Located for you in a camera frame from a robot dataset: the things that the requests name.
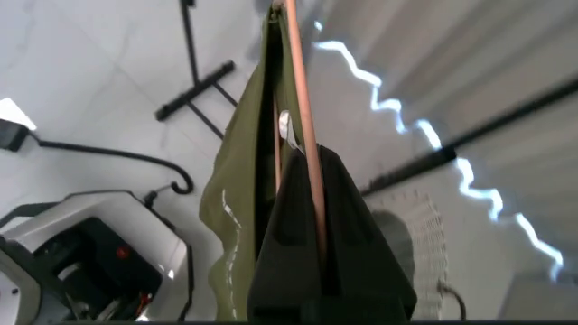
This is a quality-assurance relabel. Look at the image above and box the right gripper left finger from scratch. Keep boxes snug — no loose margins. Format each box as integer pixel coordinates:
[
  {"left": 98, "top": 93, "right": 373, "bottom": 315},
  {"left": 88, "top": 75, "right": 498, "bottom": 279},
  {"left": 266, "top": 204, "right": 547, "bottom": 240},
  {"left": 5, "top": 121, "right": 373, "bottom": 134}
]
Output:
[{"left": 247, "top": 148, "right": 324, "bottom": 322}]

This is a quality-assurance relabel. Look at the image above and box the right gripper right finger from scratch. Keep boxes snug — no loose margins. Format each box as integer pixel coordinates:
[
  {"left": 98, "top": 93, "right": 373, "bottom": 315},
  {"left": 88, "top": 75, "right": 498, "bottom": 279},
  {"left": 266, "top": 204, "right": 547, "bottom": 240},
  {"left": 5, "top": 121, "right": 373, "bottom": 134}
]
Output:
[{"left": 318, "top": 144, "right": 417, "bottom": 322}]

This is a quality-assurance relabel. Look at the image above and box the green garment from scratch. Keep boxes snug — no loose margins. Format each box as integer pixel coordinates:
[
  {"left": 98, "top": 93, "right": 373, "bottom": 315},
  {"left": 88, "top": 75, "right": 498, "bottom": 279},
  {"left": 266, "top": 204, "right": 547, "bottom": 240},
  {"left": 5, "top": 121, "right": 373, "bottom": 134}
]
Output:
[{"left": 198, "top": 3, "right": 320, "bottom": 322}]

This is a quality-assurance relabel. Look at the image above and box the pink clothes hanger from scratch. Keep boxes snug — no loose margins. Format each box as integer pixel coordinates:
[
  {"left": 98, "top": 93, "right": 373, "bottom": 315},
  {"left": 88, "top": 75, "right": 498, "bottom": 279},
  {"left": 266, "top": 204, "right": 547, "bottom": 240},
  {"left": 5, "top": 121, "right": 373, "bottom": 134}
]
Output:
[{"left": 270, "top": 0, "right": 329, "bottom": 267}]

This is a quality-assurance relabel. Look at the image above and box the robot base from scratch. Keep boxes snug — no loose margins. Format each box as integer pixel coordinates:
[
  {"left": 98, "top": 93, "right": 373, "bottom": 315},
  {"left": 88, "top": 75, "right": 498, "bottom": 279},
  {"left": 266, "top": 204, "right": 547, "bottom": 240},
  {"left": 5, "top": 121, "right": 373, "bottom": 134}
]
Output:
[{"left": 0, "top": 189, "right": 196, "bottom": 322}]

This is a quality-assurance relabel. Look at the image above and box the white laundry basket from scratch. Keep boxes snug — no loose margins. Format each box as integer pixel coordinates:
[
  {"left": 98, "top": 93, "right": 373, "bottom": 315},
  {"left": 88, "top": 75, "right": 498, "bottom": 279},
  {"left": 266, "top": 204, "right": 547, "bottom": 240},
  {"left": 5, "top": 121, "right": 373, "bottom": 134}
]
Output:
[{"left": 368, "top": 189, "right": 469, "bottom": 322}]

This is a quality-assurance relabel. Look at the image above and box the black clothes rack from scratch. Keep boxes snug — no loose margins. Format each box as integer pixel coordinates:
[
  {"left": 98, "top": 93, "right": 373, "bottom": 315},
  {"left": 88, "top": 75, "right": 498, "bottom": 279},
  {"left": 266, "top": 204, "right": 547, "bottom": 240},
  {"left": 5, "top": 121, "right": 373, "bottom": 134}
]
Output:
[{"left": 154, "top": 0, "right": 578, "bottom": 196}]

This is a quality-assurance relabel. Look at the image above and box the white curtain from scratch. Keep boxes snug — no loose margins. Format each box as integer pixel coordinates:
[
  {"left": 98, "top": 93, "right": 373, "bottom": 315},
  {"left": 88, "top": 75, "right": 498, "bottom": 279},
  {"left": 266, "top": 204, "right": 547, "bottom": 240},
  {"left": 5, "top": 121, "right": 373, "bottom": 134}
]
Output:
[{"left": 315, "top": 0, "right": 578, "bottom": 254}]

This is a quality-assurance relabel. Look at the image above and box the black cable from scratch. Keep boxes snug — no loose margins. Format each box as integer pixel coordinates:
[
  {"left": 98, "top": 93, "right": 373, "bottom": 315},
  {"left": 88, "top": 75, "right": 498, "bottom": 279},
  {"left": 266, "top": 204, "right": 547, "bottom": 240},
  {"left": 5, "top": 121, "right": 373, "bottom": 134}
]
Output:
[{"left": 26, "top": 135, "right": 196, "bottom": 196}]

